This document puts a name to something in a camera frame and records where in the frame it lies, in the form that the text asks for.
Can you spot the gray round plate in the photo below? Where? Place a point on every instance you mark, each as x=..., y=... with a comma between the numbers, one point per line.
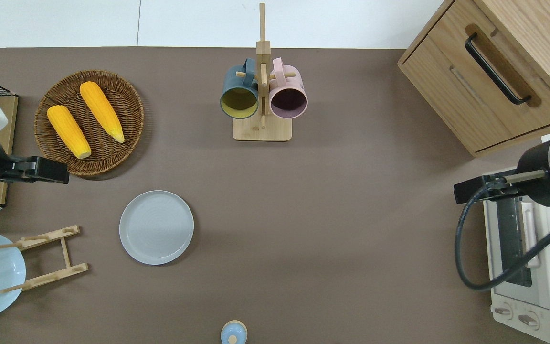
x=156, y=227

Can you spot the short yellow corn cob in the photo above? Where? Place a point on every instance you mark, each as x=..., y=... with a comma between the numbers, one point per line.
x=67, y=130

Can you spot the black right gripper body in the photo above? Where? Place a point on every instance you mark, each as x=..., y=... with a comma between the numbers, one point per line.
x=470, y=188

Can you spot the bamboo plate rack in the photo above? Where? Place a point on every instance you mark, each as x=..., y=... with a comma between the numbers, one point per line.
x=66, y=253

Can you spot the pink mug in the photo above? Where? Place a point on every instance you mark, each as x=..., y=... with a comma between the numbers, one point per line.
x=288, y=82

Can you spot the round wicker basket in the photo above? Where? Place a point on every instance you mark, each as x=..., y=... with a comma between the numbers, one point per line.
x=112, y=148

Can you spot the blue bottle with wooden lid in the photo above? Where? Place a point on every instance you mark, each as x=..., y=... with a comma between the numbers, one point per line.
x=233, y=333

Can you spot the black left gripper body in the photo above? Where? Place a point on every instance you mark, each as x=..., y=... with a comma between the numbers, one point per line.
x=50, y=170

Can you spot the dark blue mug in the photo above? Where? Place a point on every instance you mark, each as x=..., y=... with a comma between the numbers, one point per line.
x=239, y=82

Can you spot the wooden cabinet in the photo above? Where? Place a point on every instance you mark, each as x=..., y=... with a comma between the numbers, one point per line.
x=537, y=38

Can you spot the small wooden block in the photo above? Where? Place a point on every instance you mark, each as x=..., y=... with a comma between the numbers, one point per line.
x=261, y=130

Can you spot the long yellow corn cob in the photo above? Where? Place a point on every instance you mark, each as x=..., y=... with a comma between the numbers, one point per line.
x=100, y=110

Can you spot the white toaster oven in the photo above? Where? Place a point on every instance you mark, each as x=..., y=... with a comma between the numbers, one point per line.
x=549, y=298

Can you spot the white oven knob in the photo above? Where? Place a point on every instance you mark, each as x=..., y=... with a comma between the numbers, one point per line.
x=503, y=312
x=528, y=320

